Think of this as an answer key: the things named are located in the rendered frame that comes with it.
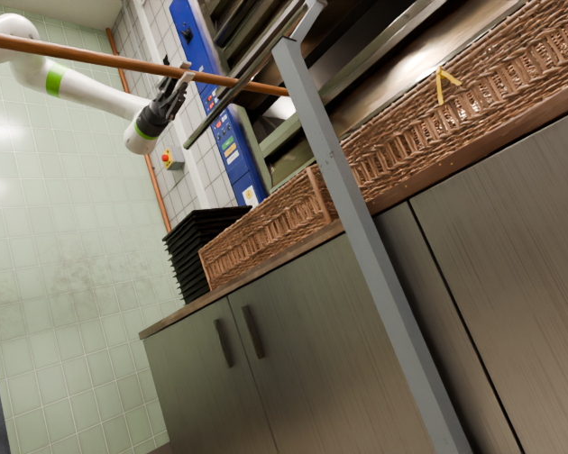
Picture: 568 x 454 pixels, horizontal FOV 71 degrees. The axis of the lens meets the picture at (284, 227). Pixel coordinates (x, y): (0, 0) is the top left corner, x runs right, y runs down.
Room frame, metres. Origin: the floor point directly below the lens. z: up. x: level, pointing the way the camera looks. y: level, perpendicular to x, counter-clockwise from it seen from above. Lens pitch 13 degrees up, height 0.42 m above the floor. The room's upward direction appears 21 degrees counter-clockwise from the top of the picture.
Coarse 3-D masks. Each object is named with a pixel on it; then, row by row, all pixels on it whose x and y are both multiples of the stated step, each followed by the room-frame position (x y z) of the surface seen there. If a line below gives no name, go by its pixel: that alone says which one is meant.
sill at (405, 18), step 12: (420, 0) 1.07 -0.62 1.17; (432, 0) 1.05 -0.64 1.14; (408, 12) 1.10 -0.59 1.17; (396, 24) 1.13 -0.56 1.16; (384, 36) 1.16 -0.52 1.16; (372, 48) 1.20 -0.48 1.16; (360, 60) 1.24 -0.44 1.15; (348, 72) 1.28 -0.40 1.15; (336, 84) 1.32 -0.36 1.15; (324, 96) 1.37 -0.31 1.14; (288, 120) 1.50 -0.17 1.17; (276, 132) 1.56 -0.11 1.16; (264, 144) 1.61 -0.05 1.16
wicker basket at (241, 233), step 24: (312, 168) 0.89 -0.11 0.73; (288, 192) 0.94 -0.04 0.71; (312, 192) 0.89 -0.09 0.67; (288, 216) 0.96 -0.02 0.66; (312, 216) 0.91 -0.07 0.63; (336, 216) 0.90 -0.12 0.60; (216, 240) 1.17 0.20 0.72; (240, 240) 1.10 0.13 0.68; (264, 240) 1.04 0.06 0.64; (288, 240) 0.98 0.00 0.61; (216, 264) 1.21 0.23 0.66; (240, 264) 1.13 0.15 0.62
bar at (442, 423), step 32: (320, 0) 0.88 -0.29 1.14; (288, 32) 0.96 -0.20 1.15; (256, 64) 1.06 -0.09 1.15; (288, 64) 0.72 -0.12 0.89; (224, 96) 1.17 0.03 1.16; (320, 128) 0.71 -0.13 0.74; (320, 160) 0.73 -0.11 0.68; (352, 192) 0.72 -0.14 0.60; (352, 224) 0.72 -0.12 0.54; (384, 256) 0.73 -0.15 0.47; (384, 288) 0.71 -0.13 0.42; (384, 320) 0.73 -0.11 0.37; (416, 352) 0.71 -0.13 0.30; (416, 384) 0.72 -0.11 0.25; (448, 416) 0.72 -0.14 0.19; (448, 448) 0.72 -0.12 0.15
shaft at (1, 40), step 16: (0, 48) 0.72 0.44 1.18; (16, 48) 0.73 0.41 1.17; (32, 48) 0.75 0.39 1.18; (48, 48) 0.77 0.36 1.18; (64, 48) 0.79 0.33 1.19; (96, 64) 0.86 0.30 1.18; (112, 64) 0.88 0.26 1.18; (128, 64) 0.90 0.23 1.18; (144, 64) 0.93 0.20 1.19; (160, 64) 0.97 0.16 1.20; (192, 80) 1.06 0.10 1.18; (208, 80) 1.08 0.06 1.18; (224, 80) 1.12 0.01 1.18; (288, 96) 1.34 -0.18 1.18
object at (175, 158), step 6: (174, 150) 1.98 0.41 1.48; (180, 150) 2.01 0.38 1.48; (168, 156) 1.98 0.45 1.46; (174, 156) 1.97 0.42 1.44; (180, 156) 2.00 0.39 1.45; (168, 162) 2.00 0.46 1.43; (174, 162) 1.98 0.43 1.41; (180, 162) 2.00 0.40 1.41; (168, 168) 2.02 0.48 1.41; (174, 168) 2.05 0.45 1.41
